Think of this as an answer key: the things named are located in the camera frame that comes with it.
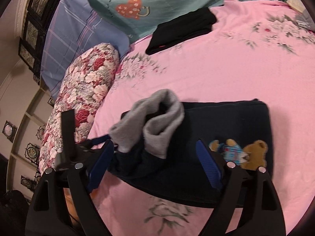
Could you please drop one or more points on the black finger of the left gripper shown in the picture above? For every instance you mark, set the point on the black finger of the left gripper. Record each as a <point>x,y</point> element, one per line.
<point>69,137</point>

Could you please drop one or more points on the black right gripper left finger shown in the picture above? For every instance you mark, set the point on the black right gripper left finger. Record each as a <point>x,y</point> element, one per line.
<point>48,213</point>

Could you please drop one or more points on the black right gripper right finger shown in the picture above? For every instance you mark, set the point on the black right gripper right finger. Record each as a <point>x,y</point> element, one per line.
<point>247,202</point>

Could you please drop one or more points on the dark navy pants grey cuffs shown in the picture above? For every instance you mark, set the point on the dark navy pants grey cuffs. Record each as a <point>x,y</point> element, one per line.
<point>156,141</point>

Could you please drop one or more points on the cream carved headboard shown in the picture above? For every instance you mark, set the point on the cream carved headboard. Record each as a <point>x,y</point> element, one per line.
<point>30,75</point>

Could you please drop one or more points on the red white floral quilt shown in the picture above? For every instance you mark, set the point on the red white floral quilt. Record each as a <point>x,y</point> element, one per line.
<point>86,83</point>

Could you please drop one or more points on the blue plaid pillow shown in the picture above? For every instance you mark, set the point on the blue plaid pillow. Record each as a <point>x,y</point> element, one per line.
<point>75,28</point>

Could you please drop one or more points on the folded black garment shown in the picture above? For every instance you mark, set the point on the folded black garment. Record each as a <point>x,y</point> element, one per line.
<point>180,29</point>

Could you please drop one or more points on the pink floral bed blanket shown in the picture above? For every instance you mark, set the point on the pink floral bed blanket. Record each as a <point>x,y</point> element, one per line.
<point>256,50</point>

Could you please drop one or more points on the grey white clothes pile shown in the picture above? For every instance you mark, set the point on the grey white clothes pile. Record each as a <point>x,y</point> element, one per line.
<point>303,18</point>

